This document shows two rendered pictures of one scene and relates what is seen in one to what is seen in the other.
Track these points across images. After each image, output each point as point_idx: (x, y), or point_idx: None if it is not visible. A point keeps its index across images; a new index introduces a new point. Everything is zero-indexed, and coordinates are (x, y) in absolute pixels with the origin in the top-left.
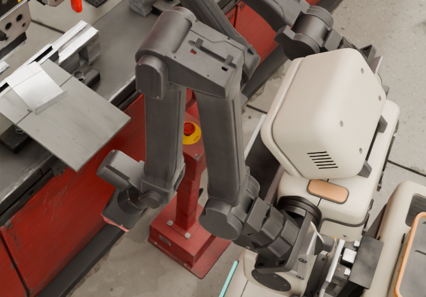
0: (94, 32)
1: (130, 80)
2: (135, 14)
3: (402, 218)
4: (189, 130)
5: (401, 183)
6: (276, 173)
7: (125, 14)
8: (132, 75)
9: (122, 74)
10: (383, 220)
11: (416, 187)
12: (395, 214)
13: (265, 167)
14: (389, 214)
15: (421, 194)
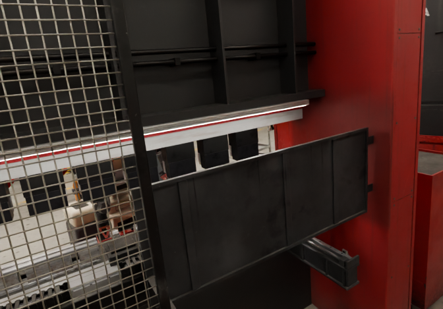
0: (135, 224)
1: (132, 232)
2: (101, 256)
3: (88, 205)
4: (124, 230)
5: (75, 213)
6: (122, 178)
7: (107, 257)
8: (130, 233)
9: (134, 234)
10: (90, 215)
11: (73, 210)
12: (88, 207)
13: (123, 178)
14: (89, 209)
15: (74, 209)
